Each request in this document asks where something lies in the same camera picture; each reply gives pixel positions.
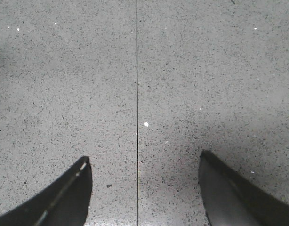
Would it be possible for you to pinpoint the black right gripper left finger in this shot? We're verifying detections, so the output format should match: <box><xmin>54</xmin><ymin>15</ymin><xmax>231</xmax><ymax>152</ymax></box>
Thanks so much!
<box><xmin>0</xmin><ymin>156</ymin><xmax>92</xmax><ymax>226</ymax></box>

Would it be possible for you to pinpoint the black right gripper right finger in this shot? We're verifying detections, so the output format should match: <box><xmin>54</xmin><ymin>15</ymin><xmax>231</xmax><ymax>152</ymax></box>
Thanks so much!
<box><xmin>199</xmin><ymin>150</ymin><xmax>289</xmax><ymax>226</ymax></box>

